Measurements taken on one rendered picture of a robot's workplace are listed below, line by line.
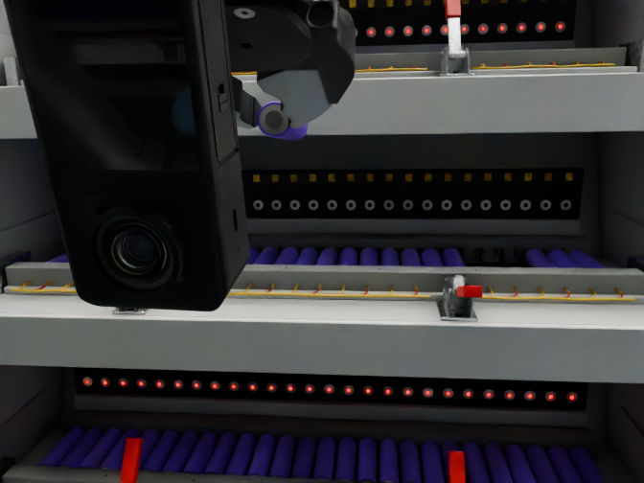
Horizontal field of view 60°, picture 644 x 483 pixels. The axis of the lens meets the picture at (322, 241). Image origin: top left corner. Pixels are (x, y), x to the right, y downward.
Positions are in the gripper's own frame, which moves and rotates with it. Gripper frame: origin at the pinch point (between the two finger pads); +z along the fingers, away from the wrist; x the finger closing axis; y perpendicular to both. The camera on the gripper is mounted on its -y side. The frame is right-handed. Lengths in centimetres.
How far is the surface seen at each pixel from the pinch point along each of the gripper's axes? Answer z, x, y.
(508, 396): 32.9, -17.7, -18.5
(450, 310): 18.8, -10.7, -9.7
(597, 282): 21.7, -22.8, -7.1
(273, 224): 32.6, 7.3, -1.3
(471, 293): 11.0, -11.3, -8.4
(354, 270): 20.9, -2.6, -6.7
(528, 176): 32.2, -19.6, 4.0
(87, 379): 31.1, 27.1, -18.8
